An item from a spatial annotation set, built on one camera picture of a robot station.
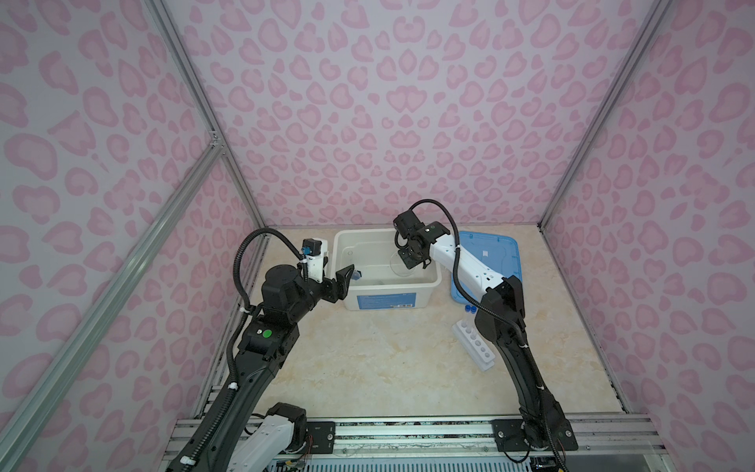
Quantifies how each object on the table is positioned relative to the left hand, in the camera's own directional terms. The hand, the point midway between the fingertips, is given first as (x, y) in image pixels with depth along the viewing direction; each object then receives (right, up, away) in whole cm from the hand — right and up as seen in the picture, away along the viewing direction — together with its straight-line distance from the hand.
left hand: (340, 258), depth 70 cm
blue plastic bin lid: (+53, +1, +40) cm, 67 cm away
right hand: (+21, +1, +26) cm, 34 cm away
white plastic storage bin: (+11, -9, +31) cm, 34 cm away
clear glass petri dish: (+15, -3, +18) cm, 23 cm away
